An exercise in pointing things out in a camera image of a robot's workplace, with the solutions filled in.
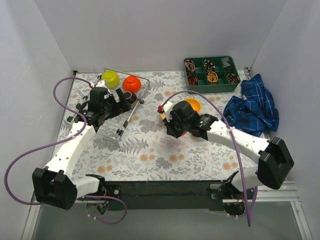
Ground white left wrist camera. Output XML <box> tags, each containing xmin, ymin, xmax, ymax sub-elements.
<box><xmin>95</xmin><ymin>79</ymin><xmax>108</xmax><ymax>88</ymax></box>

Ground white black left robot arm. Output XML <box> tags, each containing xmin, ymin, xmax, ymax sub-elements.
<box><xmin>32</xmin><ymin>87</ymin><xmax>131</xmax><ymax>210</ymax></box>

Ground floral table mat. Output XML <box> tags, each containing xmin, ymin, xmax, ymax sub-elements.
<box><xmin>72</xmin><ymin>70</ymin><xmax>256</xmax><ymax>181</ymax></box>

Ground blue plaid cloth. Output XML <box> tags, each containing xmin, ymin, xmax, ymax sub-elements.
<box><xmin>223</xmin><ymin>73</ymin><xmax>280</xmax><ymax>137</ymax></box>

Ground yellow bowl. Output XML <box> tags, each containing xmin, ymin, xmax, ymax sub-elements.
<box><xmin>184</xmin><ymin>98</ymin><xmax>202</xmax><ymax>113</ymax></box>

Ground metal wire dish rack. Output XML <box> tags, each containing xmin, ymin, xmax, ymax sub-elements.
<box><xmin>66</xmin><ymin>66</ymin><xmax>151</xmax><ymax>148</ymax></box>

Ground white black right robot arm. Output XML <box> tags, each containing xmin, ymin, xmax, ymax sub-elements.
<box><xmin>162</xmin><ymin>100</ymin><xmax>294</xmax><ymax>198</ymax></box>

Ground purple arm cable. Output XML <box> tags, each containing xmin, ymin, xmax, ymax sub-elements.
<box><xmin>4</xmin><ymin>77</ymin><xmax>128</xmax><ymax>225</ymax></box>
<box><xmin>161</xmin><ymin>90</ymin><xmax>258</xmax><ymax>228</ymax></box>

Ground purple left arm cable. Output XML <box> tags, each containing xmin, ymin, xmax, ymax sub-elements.
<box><xmin>4</xmin><ymin>77</ymin><xmax>128</xmax><ymax>225</ymax></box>

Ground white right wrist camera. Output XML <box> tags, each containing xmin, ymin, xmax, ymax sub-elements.
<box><xmin>157</xmin><ymin>101</ymin><xmax>174</xmax><ymax>122</ymax></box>

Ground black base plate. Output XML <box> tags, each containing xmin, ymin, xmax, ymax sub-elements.
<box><xmin>102</xmin><ymin>180</ymin><xmax>243</xmax><ymax>211</ymax></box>

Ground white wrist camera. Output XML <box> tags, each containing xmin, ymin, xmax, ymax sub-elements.
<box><xmin>95</xmin><ymin>79</ymin><xmax>108</xmax><ymax>88</ymax></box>
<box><xmin>157</xmin><ymin>101</ymin><xmax>174</xmax><ymax>122</ymax></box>

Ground beige bowl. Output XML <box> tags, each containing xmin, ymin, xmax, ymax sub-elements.
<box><xmin>159</xmin><ymin>113</ymin><xmax>166</xmax><ymax>120</ymax></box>

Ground green compartment tray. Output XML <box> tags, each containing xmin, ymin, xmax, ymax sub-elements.
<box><xmin>183</xmin><ymin>55</ymin><xmax>241</xmax><ymax>94</ymax></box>

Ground black patterned bowl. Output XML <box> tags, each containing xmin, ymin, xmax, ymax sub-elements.
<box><xmin>123</xmin><ymin>91</ymin><xmax>138</xmax><ymax>109</ymax></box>

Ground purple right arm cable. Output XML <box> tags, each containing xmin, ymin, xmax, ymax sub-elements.
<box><xmin>161</xmin><ymin>90</ymin><xmax>258</xmax><ymax>228</ymax></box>

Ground lime green bowl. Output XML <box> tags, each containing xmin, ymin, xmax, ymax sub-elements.
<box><xmin>101</xmin><ymin>70</ymin><xmax>120</xmax><ymax>88</ymax></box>

